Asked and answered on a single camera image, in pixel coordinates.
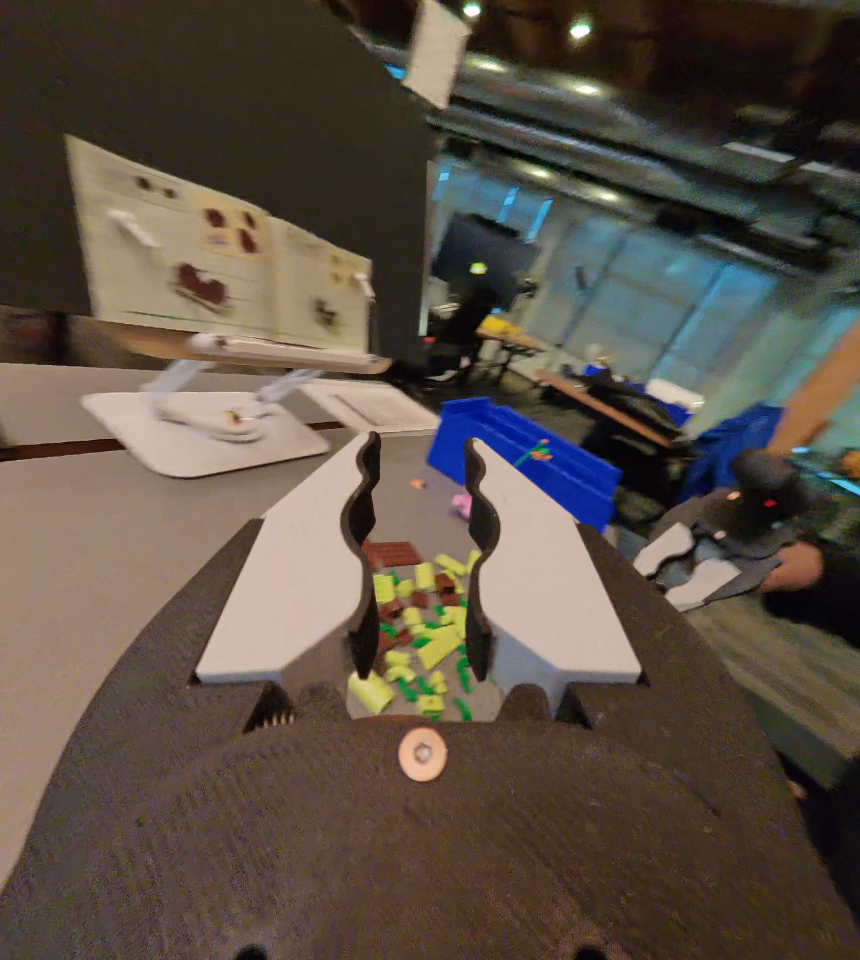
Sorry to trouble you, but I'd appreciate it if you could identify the white book stand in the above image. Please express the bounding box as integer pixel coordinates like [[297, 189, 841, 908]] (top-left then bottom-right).
[[81, 333, 393, 480]]

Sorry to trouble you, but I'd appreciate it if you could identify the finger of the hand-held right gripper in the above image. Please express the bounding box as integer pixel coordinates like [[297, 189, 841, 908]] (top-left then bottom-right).
[[664, 561, 744, 614], [632, 521, 697, 580]]

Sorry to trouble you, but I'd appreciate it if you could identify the pile of toy bricks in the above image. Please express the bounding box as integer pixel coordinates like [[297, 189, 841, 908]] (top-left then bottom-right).
[[346, 538, 509, 725]]

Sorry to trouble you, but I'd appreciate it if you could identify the printed paper sheet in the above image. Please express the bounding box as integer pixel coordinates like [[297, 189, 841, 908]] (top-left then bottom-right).
[[301, 378, 442, 435]]

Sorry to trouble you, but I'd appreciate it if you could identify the blue labelled plastic bin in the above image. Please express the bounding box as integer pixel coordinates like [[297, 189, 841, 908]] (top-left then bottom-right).
[[427, 396, 623, 535]]

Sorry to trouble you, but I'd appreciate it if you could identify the pink toy planter figure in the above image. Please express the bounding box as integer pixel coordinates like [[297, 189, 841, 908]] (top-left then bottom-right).
[[451, 438, 554, 522]]

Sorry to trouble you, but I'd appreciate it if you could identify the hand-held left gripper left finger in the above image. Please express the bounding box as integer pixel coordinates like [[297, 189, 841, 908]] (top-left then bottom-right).
[[194, 429, 384, 706]]

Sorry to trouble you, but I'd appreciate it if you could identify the person's right hand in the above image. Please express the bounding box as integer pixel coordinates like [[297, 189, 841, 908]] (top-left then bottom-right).
[[760, 541, 827, 595]]

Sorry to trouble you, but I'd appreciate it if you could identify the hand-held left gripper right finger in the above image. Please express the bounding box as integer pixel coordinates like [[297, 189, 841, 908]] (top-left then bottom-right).
[[463, 438, 644, 717]]

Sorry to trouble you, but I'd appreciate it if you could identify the instruction booklet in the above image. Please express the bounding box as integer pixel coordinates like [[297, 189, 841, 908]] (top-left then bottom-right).
[[62, 135, 374, 354]]

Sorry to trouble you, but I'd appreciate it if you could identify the white hanging sign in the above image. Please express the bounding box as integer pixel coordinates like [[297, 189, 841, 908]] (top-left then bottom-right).
[[402, 0, 473, 111]]

